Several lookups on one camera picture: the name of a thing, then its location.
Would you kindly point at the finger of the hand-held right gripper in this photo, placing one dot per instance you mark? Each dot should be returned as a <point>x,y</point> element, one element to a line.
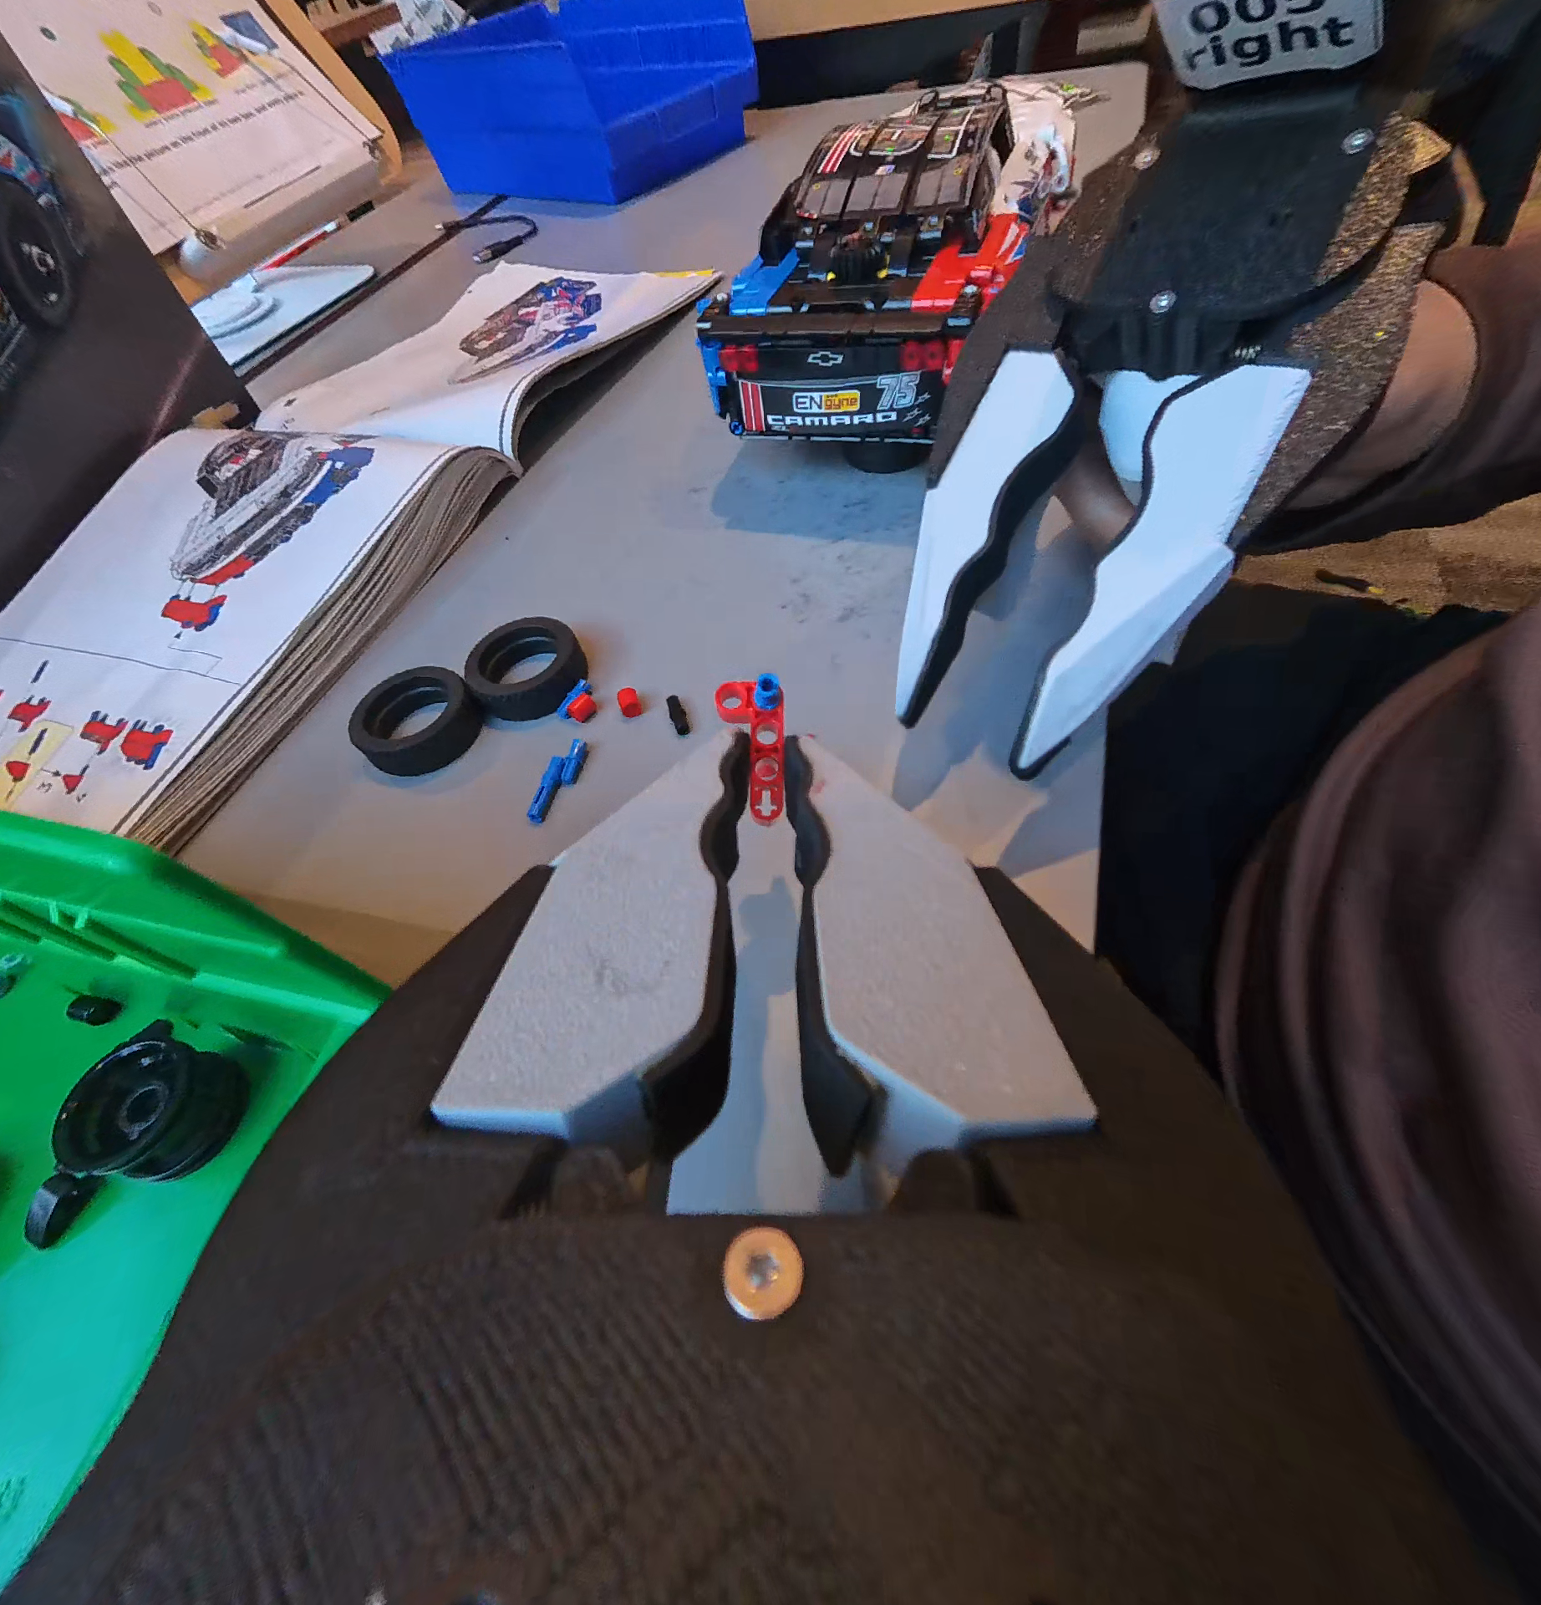
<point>1196,502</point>
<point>971,477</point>

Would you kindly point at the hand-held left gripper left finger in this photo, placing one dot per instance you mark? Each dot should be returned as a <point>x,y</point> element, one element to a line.
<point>583,991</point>

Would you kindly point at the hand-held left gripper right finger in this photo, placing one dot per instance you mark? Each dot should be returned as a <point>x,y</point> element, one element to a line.
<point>946,991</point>

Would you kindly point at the red angled beam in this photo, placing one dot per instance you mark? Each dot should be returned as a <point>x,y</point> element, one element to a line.
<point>756,778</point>

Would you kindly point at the green plastic bin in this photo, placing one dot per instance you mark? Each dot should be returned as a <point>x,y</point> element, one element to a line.
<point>157,903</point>

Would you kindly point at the grey desk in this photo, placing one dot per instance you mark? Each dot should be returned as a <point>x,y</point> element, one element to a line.
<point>720,565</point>

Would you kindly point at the person's right hand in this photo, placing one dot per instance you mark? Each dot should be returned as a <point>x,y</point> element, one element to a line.
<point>1436,364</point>

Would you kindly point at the black yellow tool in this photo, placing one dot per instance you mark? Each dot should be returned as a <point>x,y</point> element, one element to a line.
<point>1349,582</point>

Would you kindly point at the toy brick race car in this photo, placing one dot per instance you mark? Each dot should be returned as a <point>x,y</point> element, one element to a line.
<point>871,289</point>

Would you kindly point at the person's black pants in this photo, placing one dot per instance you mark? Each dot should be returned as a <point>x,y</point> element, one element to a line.
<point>1159,815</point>

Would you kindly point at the black rubber toy tire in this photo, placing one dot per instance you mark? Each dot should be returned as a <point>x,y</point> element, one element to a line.
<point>370,740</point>
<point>486,690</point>

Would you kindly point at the black wheel rim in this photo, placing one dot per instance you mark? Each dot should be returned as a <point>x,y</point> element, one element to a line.
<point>144,1104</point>

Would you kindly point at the person's brown sweater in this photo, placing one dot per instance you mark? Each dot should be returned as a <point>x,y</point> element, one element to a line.
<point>1411,1003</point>

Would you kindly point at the small black brick piece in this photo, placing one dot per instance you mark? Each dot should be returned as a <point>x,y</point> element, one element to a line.
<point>94,1009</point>

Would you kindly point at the open instruction booklet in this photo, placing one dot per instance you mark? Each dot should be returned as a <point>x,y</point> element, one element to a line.
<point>282,565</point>

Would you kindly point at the blue plastic bin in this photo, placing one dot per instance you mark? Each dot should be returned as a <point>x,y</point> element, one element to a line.
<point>570,101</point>

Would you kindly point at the long black connector piece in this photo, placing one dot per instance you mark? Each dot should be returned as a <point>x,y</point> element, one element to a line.
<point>56,1209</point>

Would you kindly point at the white red pen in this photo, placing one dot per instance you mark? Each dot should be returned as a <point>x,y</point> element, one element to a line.
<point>314,238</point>

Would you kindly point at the white tray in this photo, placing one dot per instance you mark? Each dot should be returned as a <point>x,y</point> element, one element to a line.
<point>282,307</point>

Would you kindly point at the toy car box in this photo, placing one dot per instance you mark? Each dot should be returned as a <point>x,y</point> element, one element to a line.
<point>69,376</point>

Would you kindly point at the printed instruction sheet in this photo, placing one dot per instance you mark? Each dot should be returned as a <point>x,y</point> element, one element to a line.
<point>219,126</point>

